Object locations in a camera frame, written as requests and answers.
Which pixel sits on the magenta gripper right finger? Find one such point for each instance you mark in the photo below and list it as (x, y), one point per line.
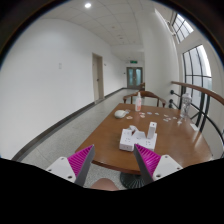
(153, 166)

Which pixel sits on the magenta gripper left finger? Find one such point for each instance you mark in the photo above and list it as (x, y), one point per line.
(75, 167)

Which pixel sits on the brown stool seat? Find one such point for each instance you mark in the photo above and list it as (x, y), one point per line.
(104, 184)

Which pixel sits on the white power strip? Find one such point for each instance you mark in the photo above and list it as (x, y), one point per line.
(129, 139)

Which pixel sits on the round wooden table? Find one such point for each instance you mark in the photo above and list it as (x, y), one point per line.
(178, 140)

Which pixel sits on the white plug adapter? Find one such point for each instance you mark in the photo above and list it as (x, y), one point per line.
(133, 128)

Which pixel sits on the white computer mouse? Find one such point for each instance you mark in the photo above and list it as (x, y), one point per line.
(120, 114)

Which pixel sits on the wooden armchair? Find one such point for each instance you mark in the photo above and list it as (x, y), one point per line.
(144, 94)

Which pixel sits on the clear plastic water bottle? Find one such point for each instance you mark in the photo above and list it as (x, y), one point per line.
(186, 102)

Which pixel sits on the glass double door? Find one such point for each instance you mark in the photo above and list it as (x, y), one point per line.
(134, 77)

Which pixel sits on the wooden handrail with black railing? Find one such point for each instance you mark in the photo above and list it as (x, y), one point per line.
(206, 112)

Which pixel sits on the green exit sign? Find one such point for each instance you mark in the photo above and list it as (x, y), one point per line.
(133, 61)

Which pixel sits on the beige side door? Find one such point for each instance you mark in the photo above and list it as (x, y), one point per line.
(97, 73)

